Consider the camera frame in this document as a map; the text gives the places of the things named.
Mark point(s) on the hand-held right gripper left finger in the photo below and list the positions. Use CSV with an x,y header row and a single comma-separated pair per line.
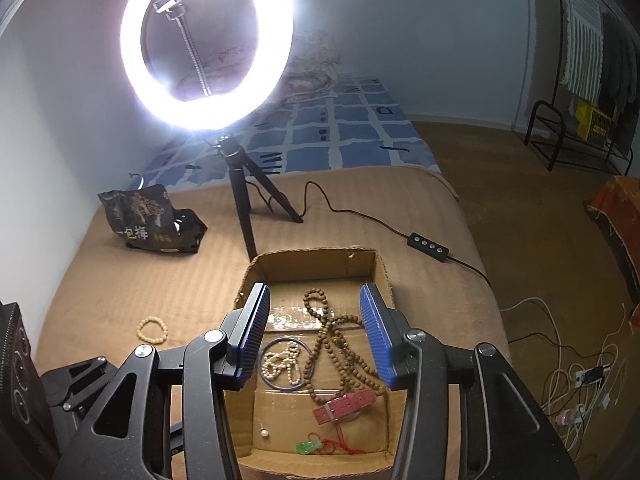
x,y
250,335

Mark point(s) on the cardboard box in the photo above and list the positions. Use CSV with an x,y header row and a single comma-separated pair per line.
x,y
280,410

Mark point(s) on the orange cloth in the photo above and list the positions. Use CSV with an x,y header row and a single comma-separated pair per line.
x,y
617,210

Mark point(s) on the black snack bag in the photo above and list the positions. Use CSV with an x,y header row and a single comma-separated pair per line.
x,y
145,220

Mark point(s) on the black clothes rack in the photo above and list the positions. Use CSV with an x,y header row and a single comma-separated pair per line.
x,y
562,20

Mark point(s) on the black shoe rack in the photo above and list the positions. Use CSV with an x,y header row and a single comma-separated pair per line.
x,y
542,107

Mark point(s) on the yellow box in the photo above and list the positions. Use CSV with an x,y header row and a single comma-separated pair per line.
x,y
592,122

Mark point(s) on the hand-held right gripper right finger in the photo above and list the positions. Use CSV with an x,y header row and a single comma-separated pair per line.
x,y
377,335

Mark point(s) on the dark hanging clothes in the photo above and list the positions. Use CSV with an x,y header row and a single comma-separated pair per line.
x,y
620,70

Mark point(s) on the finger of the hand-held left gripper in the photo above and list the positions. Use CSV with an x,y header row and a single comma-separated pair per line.
x,y
75,380

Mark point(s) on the striped hanging towel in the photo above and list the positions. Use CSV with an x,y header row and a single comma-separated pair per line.
x,y
582,35

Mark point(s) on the dark bangle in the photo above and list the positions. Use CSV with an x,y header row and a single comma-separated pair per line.
x,y
287,388

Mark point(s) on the blue patterned bedsheet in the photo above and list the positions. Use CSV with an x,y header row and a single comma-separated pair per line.
x,y
350,125

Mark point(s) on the black tripod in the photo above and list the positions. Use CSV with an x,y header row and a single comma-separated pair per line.
x,y
245,210

